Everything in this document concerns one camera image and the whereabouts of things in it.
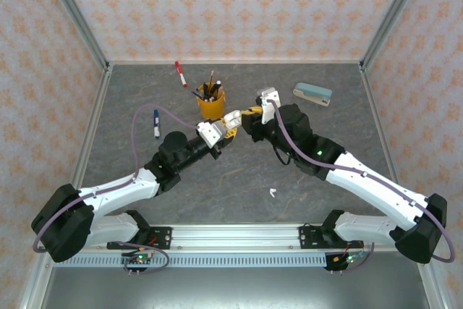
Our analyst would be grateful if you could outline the white earbud charging case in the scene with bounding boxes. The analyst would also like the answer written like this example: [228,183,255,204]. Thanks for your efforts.
[223,109,242,130]

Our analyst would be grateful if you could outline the yellow pen cup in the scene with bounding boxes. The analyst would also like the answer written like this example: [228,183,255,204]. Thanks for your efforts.
[197,84,227,121]

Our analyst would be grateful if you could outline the teal and beige stapler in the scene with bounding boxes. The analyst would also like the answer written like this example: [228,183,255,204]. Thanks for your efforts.
[292,82,333,108]

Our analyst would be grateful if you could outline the red whiteboard marker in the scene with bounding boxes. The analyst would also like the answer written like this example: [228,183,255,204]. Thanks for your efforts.
[174,60,189,88]

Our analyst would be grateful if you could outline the grey metal panel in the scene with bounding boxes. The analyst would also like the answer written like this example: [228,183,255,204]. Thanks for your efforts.
[21,265,446,309]

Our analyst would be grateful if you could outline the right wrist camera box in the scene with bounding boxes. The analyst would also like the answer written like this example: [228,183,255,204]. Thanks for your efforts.
[255,86,281,125]

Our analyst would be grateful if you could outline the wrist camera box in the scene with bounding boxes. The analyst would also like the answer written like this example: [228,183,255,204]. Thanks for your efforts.
[255,86,281,125]
[196,120,226,150]

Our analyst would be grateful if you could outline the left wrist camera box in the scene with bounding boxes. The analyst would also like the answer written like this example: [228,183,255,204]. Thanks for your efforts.
[196,120,226,150]

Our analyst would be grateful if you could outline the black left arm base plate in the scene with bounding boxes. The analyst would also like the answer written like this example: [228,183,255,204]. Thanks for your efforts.
[106,227,173,250]

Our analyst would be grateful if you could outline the aluminium table side rail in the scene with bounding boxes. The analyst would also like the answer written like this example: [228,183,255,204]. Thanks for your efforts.
[359,64,414,223]
[57,64,114,225]

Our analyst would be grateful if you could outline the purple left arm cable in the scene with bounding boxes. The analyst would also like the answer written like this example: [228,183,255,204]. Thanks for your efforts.
[32,103,200,277]

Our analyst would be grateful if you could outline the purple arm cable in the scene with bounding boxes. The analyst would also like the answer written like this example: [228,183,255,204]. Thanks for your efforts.
[266,97,456,274]
[32,103,200,277]

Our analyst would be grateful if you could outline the aluminium mounting rail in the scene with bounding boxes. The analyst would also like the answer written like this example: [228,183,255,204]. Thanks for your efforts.
[38,224,434,252]

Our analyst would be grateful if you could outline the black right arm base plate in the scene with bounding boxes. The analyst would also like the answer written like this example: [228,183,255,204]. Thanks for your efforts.
[299,225,362,250]

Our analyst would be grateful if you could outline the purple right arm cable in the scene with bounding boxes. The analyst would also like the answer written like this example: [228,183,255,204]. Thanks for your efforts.
[266,97,456,274]

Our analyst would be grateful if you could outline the grey slotted cable duct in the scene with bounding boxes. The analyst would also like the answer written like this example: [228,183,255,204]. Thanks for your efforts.
[54,253,331,268]

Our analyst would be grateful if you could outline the aluminium frame post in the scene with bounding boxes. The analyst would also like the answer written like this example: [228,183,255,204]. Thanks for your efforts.
[360,0,431,71]
[38,0,111,71]

